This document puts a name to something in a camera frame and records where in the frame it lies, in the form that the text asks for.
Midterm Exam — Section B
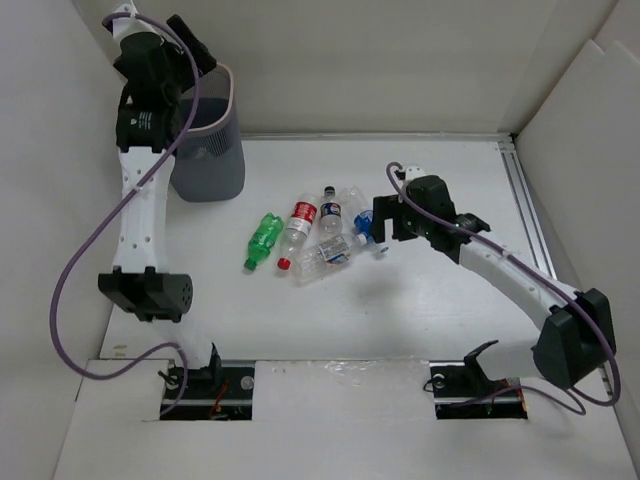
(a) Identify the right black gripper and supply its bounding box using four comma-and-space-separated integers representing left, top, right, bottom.
367, 194, 432, 243

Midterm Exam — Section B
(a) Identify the blue label clear bottle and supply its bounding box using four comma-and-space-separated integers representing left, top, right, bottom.
339, 186, 389, 258

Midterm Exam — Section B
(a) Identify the black cap Pepsi bottle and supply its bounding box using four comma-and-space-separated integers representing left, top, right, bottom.
320, 186, 343, 238

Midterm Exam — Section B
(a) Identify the red label clear bottle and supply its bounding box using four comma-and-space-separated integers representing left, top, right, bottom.
277, 193, 319, 271

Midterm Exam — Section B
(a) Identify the clear bottle white-blue label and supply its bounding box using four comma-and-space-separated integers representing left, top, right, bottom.
292, 233, 367, 284

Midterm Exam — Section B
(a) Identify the green plastic bottle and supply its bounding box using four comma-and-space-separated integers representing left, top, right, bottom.
244, 212, 284, 272

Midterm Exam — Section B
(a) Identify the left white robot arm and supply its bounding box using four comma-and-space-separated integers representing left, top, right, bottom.
98, 15, 223, 397

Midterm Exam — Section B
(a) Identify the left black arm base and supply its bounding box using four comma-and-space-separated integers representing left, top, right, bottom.
160, 361, 255, 421

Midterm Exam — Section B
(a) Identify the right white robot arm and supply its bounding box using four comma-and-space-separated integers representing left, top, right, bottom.
370, 170, 616, 394

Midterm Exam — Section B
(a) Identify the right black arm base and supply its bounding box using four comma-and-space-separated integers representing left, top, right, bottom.
423, 361, 528, 420

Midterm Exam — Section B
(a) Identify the grey mesh waste bin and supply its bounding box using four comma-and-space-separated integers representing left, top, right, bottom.
171, 64, 246, 203

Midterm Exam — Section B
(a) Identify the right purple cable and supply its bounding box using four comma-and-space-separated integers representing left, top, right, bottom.
385, 161, 622, 418

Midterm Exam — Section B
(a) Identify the purple cable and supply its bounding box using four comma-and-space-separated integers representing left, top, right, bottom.
385, 161, 622, 418
49, 13, 202, 416

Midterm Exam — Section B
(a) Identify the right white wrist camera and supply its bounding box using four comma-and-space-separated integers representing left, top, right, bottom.
394, 165, 426, 184

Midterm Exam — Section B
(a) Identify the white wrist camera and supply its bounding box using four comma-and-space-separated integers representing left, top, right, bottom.
102, 1, 147, 43
394, 165, 426, 184

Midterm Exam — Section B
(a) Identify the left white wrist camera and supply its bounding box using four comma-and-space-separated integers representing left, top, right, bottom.
102, 1, 147, 43

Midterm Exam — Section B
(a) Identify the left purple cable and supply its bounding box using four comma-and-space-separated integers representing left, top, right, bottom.
49, 13, 202, 416

